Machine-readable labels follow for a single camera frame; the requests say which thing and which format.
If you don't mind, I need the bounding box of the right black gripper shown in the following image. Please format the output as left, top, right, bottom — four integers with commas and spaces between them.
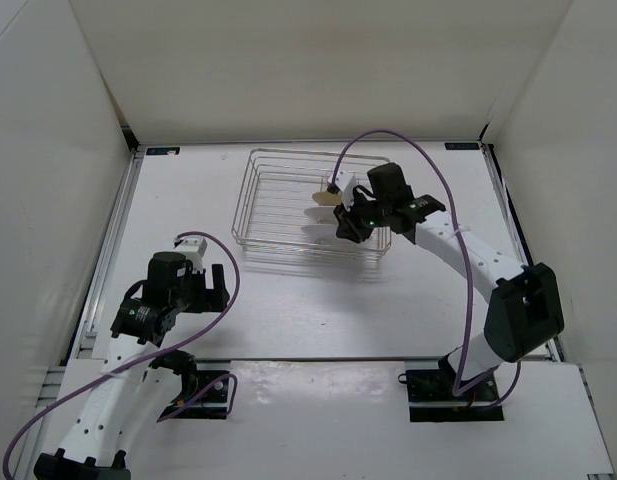
334, 190, 391, 244

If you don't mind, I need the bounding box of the white patterned plate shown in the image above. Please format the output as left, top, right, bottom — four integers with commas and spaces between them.
301, 224, 369, 245

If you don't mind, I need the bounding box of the silver wire dish rack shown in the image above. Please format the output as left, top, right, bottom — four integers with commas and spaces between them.
231, 147, 392, 261

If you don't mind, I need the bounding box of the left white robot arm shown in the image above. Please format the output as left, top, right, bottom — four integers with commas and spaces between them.
33, 251, 230, 479

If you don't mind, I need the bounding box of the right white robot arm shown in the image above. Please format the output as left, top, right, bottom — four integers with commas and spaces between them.
327, 163, 564, 400

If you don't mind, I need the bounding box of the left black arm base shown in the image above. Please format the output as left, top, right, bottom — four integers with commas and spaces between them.
159, 361, 238, 422

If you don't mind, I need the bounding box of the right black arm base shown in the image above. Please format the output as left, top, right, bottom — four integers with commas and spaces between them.
397, 369, 504, 423

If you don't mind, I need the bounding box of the beige plate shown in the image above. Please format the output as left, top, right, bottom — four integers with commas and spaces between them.
312, 190, 341, 207

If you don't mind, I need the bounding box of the right blue corner sticker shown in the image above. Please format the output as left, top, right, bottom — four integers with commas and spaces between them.
444, 142, 480, 151

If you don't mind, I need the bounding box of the blue corner sticker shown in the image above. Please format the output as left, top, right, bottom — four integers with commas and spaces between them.
145, 147, 180, 156
444, 142, 480, 151

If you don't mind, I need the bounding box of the left blue corner sticker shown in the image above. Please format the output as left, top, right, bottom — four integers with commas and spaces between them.
145, 147, 180, 156

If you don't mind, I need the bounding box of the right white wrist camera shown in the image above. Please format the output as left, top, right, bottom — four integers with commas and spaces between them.
326, 170, 358, 210

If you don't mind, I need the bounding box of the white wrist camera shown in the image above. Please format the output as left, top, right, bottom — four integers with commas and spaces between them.
174, 235, 208, 274
326, 170, 358, 210

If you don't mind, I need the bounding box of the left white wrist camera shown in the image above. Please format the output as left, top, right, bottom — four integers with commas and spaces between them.
174, 235, 208, 274

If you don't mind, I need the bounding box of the aluminium table rail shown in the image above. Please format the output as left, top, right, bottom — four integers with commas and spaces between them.
36, 147, 144, 407

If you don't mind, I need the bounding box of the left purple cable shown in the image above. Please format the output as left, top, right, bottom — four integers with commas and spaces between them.
3, 230, 242, 476

